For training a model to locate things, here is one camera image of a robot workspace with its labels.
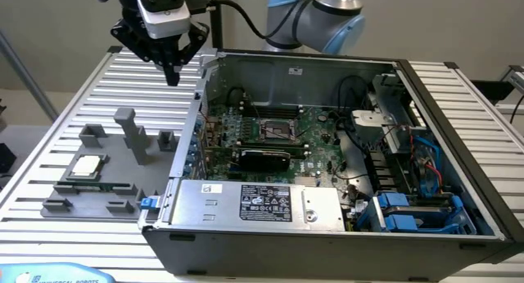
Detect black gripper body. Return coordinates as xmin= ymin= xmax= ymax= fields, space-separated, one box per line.
xmin=121 ymin=0 xmax=195 ymax=56

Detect CPU socket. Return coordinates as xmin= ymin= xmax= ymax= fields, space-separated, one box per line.
xmin=254 ymin=118 xmax=295 ymax=140

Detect silver CPU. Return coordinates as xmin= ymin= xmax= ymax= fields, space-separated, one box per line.
xmin=69 ymin=155 xmax=109 ymax=177

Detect black vertical pole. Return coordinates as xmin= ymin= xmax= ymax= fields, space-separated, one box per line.
xmin=207 ymin=0 xmax=225 ymax=50

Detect grey metal stand leg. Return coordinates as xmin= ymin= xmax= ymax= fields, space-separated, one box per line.
xmin=0 ymin=28 xmax=59 ymax=123

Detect black RAM slots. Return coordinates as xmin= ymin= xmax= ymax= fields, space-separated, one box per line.
xmin=243 ymin=106 xmax=299 ymax=118

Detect grey parts rack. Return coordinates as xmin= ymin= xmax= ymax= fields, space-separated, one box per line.
xmin=39 ymin=107 xmax=182 ymax=220

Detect black graphics card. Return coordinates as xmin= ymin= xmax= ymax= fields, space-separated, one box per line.
xmin=237 ymin=149 xmax=293 ymax=177

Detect green motherboard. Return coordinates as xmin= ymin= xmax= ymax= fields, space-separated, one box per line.
xmin=199 ymin=104 xmax=351 ymax=187

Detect green RAM stick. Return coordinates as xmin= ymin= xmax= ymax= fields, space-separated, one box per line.
xmin=57 ymin=180 xmax=133 ymax=193

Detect black block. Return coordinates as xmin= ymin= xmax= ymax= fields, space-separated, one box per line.
xmin=0 ymin=142 xmax=19 ymax=174

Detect metal drive cage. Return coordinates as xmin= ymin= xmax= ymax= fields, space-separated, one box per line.
xmin=351 ymin=73 xmax=429 ymax=155

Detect blue case latch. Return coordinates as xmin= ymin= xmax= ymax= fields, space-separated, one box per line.
xmin=139 ymin=195 xmax=162 ymax=212

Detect silver power supply unit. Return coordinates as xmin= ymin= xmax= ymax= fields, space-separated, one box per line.
xmin=169 ymin=179 xmax=346 ymax=232

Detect black box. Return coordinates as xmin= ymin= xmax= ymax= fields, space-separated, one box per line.
xmin=470 ymin=79 xmax=513 ymax=106

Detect black open PC case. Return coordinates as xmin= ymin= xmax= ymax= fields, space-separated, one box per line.
xmin=141 ymin=48 xmax=524 ymax=277

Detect blue disk bay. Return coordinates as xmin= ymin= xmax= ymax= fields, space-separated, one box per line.
xmin=355 ymin=190 xmax=479 ymax=235

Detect blue robot teach pendant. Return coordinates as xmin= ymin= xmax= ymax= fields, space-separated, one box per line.
xmin=0 ymin=262 xmax=115 ymax=283

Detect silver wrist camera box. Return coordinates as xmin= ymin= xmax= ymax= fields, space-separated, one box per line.
xmin=137 ymin=0 xmax=194 ymax=40

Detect black camera cable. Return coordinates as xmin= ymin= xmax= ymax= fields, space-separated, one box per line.
xmin=189 ymin=0 xmax=283 ymax=41

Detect black looped wire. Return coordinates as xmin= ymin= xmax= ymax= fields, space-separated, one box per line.
xmin=337 ymin=75 xmax=373 ymax=112

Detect blue wire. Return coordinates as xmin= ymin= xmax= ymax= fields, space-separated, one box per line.
xmin=411 ymin=134 xmax=445 ymax=173

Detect red wire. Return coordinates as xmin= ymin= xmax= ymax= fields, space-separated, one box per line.
xmin=423 ymin=158 xmax=447 ymax=190

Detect aluminium profile rail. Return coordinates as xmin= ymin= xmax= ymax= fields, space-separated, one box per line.
xmin=494 ymin=64 xmax=524 ymax=115

